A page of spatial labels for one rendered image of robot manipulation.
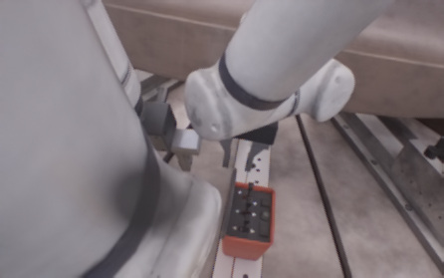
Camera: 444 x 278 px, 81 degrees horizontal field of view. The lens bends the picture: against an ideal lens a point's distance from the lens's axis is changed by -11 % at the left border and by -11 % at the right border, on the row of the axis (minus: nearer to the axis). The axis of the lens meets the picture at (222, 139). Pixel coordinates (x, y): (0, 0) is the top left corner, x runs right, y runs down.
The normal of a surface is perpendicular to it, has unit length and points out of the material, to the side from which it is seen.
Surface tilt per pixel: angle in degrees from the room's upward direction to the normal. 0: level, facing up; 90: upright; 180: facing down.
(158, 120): 25
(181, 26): 90
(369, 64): 90
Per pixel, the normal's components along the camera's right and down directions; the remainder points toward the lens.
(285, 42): -0.57, 0.63
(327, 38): 0.00, 0.91
